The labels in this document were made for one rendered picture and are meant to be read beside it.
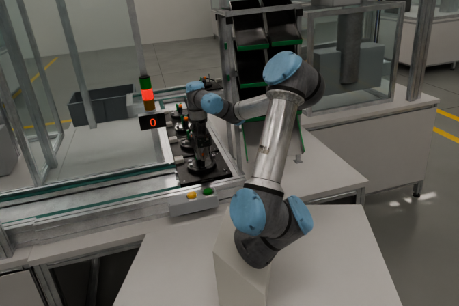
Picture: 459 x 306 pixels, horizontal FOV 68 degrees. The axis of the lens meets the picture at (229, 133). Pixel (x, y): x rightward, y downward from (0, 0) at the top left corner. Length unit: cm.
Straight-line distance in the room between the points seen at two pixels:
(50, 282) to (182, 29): 1091
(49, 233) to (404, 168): 247
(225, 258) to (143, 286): 36
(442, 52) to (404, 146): 420
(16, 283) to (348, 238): 132
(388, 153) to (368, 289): 171
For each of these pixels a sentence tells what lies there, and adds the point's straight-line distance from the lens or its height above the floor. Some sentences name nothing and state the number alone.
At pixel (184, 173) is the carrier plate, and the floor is 97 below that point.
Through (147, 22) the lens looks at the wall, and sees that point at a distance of 1199.
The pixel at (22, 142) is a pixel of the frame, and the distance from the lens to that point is 179.
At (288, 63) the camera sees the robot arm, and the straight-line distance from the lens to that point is 100.
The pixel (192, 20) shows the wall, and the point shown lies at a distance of 1211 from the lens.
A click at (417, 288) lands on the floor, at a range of 253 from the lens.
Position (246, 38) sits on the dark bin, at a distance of 153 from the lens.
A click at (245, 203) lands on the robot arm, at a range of 93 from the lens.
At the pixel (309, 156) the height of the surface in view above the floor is 86.
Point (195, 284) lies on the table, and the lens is 127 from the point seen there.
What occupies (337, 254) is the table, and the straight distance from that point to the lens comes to 136.
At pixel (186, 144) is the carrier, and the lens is 187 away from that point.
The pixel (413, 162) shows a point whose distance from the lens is 305.
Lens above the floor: 179
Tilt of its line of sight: 24 degrees down
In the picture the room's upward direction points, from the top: 5 degrees counter-clockwise
